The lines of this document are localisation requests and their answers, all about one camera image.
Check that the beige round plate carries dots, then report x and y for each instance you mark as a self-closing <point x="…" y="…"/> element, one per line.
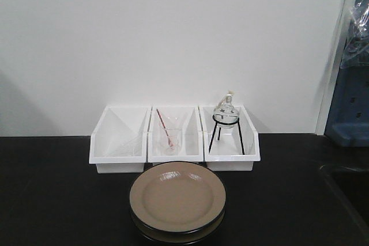
<point x="177" y="237"/>
<point x="177" y="196"/>

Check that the clear glass beaker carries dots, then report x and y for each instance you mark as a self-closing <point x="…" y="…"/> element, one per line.
<point x="170" y="136"/>

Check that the middle white storage bin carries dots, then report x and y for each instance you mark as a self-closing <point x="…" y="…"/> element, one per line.
<point x="192" y="136"/>

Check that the white storage bin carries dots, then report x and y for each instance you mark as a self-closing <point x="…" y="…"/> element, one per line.
<point x="119" y="142"/>
<point x="192" y="136"/>
<point x="250" y="139"/>

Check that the red stirring rod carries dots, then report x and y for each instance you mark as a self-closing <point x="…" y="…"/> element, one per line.
<point x="170" y="144"/>

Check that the round glass flask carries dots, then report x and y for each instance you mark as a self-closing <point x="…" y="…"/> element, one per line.
<point x="225" y="114"/>

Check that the right white storage bin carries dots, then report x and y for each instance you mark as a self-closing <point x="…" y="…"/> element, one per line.
<point x="250" y="139"/>

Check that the left white storage bin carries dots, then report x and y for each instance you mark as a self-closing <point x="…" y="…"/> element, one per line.
<point x="119" y="142"/>

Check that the blue pegboard drying rack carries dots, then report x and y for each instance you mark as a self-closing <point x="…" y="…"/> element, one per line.
<point x="347" y="122"/>

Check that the plastic bag of pegs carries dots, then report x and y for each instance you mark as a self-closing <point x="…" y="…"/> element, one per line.
<point x="356" y="49"/>

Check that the black lab sink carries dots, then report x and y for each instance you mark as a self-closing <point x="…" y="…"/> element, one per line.
<point x="350" y="186"/>

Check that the black wire tripod stand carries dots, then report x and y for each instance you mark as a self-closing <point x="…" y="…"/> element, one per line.
<point x="226" y="141"/>

